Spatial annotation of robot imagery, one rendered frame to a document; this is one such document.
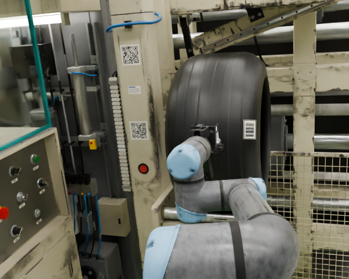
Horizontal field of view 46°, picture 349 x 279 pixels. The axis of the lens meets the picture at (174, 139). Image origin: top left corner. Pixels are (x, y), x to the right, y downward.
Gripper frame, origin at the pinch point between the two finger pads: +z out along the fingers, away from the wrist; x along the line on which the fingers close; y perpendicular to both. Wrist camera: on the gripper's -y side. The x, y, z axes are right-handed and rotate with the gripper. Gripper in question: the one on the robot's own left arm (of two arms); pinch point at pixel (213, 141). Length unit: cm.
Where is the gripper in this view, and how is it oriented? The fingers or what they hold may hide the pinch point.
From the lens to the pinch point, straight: 127.4
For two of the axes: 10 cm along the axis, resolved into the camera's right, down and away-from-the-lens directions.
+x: -9.5, -0.2, 3.1
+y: -0.5, -9.8, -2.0
